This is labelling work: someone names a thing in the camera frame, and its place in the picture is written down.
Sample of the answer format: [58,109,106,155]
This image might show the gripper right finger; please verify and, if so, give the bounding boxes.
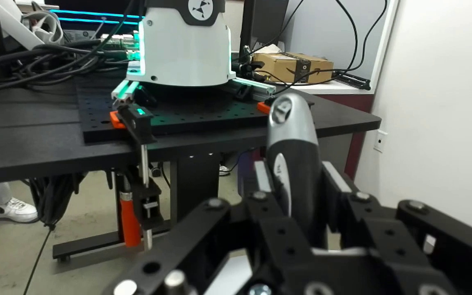
[321,161,472,295]

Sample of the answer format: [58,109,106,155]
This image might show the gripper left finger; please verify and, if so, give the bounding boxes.
[104,160,315,295]

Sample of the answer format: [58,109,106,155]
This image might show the black and silver spoon handle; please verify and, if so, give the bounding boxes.
[265,93,323,247]

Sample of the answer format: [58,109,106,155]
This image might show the white table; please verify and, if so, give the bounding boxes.
[289,79,374,95]

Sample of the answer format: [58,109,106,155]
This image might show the cardboard box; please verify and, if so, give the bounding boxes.
[252,52,335,85]

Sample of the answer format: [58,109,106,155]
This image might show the person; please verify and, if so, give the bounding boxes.
[0,182,39,224]

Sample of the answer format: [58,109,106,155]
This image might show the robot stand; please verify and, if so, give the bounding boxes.
[0,68,382,263]

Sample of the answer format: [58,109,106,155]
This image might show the black monitor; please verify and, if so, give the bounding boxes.
[239,0,290,63]

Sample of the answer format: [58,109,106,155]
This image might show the white headset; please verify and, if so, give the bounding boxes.
[0,0,64,52]

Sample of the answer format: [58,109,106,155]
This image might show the white wall socket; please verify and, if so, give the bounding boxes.
[373,129,388,153]

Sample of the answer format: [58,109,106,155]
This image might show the black clamp with orange handle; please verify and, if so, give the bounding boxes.
[109,104,165,251]
[256,97,315,116]

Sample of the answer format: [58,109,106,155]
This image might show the silver aluminium rail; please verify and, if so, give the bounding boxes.
[111,79,141,104]
[227,77,277,102]

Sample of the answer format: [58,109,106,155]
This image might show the black cable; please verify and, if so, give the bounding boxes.
[236,0,388,87]

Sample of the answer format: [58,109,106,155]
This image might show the bundle of black cables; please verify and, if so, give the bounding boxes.
[0,0,144,98]

